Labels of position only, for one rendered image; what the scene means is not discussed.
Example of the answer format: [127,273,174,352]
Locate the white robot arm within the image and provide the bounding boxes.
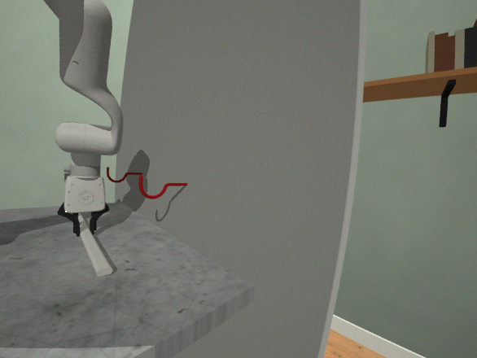
[43,0,123,182]

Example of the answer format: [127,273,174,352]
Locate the grey wall panel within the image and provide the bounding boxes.
[115,0,366,358]

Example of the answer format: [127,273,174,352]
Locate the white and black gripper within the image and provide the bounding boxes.
[58,175,110,237]

